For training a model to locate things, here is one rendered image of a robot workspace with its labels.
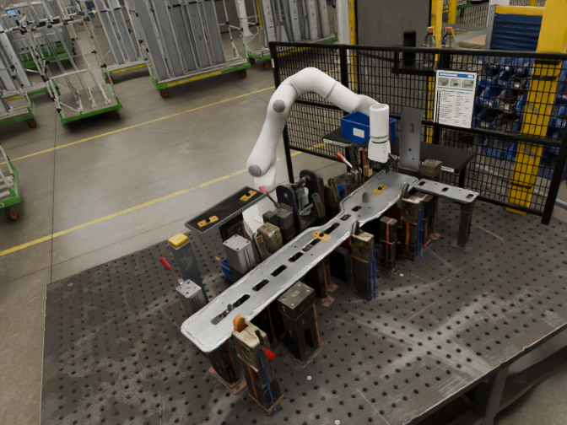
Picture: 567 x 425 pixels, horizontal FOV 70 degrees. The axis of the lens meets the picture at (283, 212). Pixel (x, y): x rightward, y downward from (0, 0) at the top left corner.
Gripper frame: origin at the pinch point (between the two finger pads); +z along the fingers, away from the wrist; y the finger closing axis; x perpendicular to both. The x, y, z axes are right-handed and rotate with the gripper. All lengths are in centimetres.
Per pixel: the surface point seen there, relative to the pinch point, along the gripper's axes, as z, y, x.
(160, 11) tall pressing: -30, -629, 269
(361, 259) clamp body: 19, 19, -43
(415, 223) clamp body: 18.5, 24.4, -8.1
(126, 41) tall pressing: 40, -897, 313
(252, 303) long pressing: 12, 5, -93
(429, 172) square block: 9.6, 14.1, 23.4
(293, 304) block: 9, 20, -86
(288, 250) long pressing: 12, -5, -62
